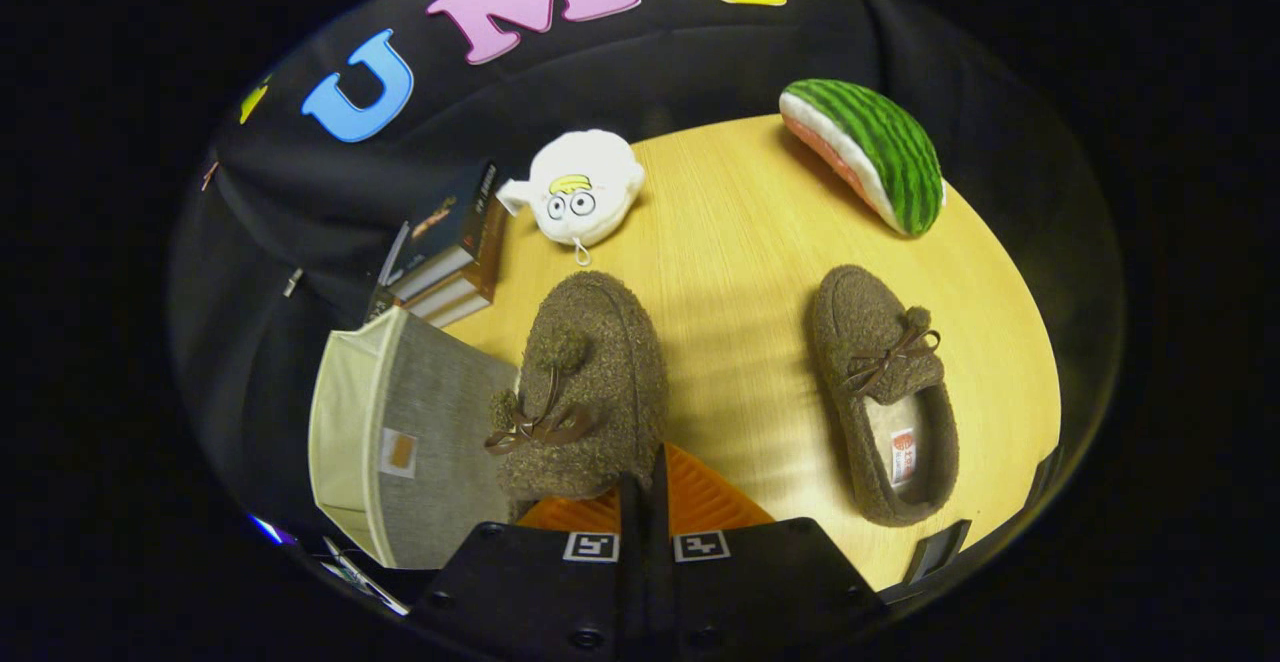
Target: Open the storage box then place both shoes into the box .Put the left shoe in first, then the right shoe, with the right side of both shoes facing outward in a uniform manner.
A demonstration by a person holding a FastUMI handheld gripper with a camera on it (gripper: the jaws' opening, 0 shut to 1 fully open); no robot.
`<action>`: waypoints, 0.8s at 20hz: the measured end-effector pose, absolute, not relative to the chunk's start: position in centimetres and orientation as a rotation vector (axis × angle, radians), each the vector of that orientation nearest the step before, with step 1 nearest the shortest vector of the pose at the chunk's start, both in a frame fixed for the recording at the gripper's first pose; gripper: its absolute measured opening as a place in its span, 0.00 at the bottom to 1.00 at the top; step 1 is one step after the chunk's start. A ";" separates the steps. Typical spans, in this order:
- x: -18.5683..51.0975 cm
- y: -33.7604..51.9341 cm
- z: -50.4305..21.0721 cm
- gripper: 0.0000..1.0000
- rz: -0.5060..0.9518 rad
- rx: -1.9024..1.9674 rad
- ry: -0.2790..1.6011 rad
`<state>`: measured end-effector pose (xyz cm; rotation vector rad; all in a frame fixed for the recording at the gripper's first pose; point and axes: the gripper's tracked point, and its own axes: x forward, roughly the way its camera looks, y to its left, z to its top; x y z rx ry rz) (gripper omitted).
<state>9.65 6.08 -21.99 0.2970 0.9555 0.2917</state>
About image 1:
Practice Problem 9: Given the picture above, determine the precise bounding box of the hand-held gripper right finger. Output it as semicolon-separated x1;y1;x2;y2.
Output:
649;444;887;662

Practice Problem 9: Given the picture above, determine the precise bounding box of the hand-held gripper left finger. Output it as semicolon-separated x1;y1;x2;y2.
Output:
410;472;650;662

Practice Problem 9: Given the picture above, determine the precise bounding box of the brown fuzzy moccasin shoe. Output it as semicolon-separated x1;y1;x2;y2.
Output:
485;270;669;523
810;264;961;528

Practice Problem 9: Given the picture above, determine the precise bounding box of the grey fabric storage box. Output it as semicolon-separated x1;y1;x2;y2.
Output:
308;307;521;571

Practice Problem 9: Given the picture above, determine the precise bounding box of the dark grey bar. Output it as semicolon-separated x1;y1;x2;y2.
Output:
905;519;973;583

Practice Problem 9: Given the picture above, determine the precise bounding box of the brown cover book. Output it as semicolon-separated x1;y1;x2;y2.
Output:
420;272;498;330
400;204;509;315

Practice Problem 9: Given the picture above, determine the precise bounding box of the black hardcover book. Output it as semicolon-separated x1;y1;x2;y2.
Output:
385;162;501;303

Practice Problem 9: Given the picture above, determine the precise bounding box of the white cartoon face plush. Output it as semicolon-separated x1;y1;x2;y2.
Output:
497;129;646;265

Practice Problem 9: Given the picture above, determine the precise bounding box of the watermelon slice plush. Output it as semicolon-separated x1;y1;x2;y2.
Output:
779;78;947;238

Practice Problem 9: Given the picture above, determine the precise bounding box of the black backdrop cloth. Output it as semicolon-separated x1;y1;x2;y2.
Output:
170;0;1126;583

